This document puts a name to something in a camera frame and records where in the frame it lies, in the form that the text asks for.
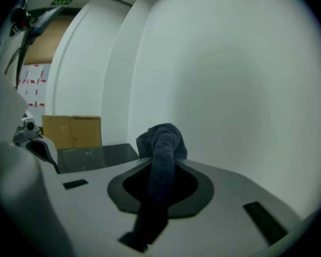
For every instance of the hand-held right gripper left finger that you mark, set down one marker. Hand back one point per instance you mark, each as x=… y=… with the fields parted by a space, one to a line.
x=96 y=191

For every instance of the green exit sign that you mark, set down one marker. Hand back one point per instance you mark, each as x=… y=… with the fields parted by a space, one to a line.
x=62 y=2

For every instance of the brown cardboard box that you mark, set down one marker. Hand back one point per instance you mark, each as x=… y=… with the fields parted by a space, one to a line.
x=69 y=131

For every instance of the white panel with red tape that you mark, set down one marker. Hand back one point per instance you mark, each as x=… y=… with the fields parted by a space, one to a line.
x=32 y=90

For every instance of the dark blue towel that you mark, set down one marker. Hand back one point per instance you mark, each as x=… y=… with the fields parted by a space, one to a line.
x=161 y=157

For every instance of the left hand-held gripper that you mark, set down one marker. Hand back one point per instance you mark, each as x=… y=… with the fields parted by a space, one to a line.
x=24 y=136

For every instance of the black monitor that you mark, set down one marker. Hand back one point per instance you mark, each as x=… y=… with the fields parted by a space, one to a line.
x=45 y=20

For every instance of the black marble vanity counter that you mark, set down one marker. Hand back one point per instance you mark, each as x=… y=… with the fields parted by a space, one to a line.
x=96 y=157

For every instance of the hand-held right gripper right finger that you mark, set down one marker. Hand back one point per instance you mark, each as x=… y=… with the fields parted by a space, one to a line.
x=230 y=202

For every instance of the brown door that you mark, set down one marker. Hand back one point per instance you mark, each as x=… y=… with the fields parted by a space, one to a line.
x=50 y=41

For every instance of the person's white shirt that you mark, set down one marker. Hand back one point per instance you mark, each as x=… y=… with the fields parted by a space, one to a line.
x=2 y=111

